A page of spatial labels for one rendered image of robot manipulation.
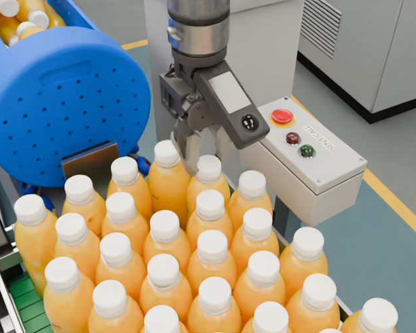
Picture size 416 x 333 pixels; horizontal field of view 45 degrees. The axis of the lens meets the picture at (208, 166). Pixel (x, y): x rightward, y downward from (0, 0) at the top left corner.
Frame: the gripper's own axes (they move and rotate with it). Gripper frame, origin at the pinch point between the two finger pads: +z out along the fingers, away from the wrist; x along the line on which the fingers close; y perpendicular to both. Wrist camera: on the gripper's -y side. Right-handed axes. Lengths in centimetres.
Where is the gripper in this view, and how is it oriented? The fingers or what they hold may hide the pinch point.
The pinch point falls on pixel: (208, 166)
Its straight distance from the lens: 76.5
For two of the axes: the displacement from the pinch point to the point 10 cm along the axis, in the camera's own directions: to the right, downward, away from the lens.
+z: 0.0, 7.2, 7.0
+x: -8.5, 3.7, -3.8
